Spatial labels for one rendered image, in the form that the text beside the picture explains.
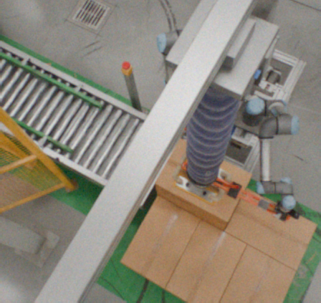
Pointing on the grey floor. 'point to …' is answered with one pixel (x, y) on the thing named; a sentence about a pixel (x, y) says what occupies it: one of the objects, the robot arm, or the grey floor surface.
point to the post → (132, 88)
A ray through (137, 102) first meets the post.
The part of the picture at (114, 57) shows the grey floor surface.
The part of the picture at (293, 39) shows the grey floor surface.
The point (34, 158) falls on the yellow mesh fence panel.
